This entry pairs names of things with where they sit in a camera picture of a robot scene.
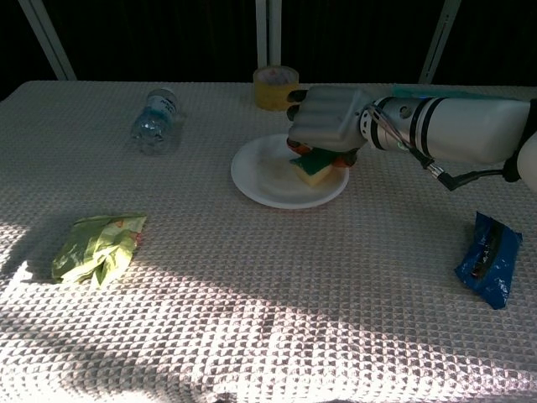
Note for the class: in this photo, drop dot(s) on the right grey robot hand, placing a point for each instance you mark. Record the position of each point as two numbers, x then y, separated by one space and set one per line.
327 117

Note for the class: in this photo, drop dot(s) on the yellow green sponge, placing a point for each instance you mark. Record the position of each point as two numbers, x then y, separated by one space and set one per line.
314 170

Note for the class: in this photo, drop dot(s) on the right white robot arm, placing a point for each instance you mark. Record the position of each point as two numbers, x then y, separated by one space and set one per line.
465 126

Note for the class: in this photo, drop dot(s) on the white paper plate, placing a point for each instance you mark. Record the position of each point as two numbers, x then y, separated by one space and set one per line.
260 176

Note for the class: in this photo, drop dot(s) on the yellow packing tape roll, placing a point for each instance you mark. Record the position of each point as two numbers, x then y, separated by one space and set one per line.
270 94

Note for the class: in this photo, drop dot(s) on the teal wet wipes pack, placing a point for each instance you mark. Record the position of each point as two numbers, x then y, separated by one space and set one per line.
444 92

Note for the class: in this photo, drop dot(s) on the clear plastic water bottle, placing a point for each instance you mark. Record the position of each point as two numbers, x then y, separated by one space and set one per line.
153 121

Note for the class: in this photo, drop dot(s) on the white waffle-weave tablecloth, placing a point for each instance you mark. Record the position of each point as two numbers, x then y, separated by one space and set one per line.
268 294

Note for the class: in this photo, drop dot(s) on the blue snack wrapper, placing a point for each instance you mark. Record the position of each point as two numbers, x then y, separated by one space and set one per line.
491 264

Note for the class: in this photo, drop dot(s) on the green snack bag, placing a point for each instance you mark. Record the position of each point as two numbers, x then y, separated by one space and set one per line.
96 252

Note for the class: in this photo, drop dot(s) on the white vertical frame post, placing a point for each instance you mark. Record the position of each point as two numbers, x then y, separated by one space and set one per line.
268 33

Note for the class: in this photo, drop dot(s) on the white slanted frame post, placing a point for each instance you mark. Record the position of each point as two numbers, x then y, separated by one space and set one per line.
439 42
48 40

